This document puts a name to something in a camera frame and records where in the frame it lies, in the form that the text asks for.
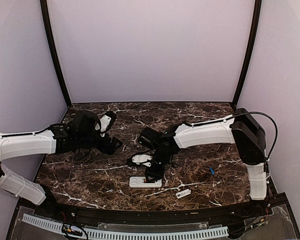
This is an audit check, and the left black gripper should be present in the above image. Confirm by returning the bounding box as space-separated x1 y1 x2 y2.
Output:
77 131 122 155

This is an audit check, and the white remote control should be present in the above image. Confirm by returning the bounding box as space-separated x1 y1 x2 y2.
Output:
129 176 162 189

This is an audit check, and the white battery cover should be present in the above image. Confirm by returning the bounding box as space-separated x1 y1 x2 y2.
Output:
176 189 191 199

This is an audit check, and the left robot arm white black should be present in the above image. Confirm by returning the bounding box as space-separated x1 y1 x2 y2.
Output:
0 110 122 218

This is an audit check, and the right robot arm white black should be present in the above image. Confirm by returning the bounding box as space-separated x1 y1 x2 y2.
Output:
131 108 269 217

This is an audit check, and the blue AAA battery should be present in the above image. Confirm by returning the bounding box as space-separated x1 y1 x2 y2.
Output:
209 167 215 176

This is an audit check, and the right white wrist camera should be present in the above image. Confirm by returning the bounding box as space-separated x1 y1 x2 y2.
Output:
127 154 153 167

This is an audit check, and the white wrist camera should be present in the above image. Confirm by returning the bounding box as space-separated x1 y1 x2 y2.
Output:
95 111 117 137
127 154 153 167

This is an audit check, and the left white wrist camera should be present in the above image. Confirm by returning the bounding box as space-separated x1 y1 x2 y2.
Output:
95 111 117 137

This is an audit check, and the black front rail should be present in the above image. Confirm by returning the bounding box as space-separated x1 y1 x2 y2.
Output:
17 194 288 227

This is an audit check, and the white slotted cable duct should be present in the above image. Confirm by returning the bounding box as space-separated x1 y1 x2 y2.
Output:
22 213 229 240

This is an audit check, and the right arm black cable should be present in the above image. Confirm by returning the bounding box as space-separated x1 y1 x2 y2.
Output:
233 111 278 173

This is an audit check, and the left black frame post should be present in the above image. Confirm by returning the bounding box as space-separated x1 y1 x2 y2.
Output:
39 0 72 108

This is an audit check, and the black frame post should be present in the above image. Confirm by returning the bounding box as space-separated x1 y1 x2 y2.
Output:
39 0 72 108
230 0 262 110

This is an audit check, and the right black frame post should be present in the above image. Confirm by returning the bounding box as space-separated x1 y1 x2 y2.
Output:
230 0 262 110

